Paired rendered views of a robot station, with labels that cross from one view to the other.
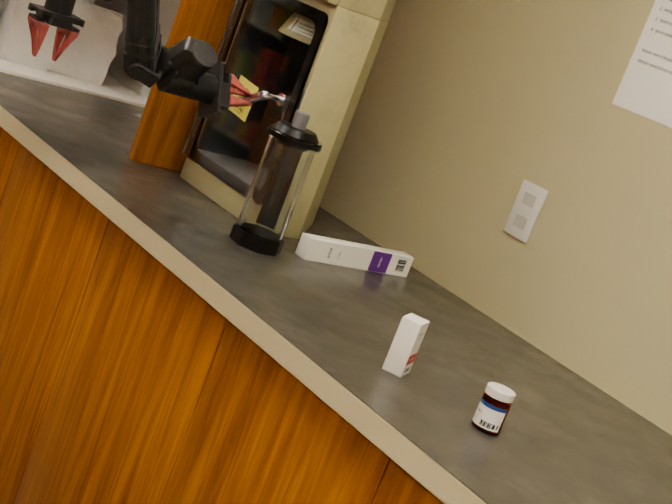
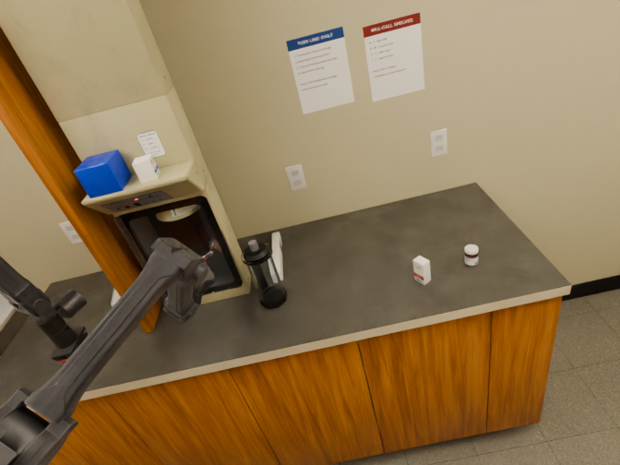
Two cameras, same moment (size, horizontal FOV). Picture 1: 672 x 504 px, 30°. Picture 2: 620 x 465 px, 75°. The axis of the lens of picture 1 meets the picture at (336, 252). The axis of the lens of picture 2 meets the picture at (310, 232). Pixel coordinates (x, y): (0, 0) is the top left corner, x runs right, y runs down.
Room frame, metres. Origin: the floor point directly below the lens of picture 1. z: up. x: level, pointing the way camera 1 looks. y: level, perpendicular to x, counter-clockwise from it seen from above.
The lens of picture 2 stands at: (1.38, 0.80, 1.94)
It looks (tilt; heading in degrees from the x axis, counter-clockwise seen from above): 34 degrees down; 316
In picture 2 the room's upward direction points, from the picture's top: 15 degrees counter-clockwise
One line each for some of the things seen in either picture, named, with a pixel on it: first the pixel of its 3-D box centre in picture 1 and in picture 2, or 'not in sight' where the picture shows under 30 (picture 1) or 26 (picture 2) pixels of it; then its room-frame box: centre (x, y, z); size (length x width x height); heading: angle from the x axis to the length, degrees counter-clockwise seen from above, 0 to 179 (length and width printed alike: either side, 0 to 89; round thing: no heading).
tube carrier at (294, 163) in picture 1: (275, 187); (265, 275); (2.32, 0.15, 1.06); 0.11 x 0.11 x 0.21
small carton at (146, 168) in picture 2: not in sight; (146, 168); (2.48, 0.29, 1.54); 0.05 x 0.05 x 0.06; 47
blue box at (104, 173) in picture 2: not in sight; (104, 173); (2.57, 0.37, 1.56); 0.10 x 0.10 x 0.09; 42
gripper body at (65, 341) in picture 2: (60, 3); (64, 337); (2.56, 0.71, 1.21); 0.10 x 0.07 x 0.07; 132
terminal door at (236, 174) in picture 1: (253, 89); (184, 254); (2.54, 0.28, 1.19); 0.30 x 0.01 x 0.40; 42
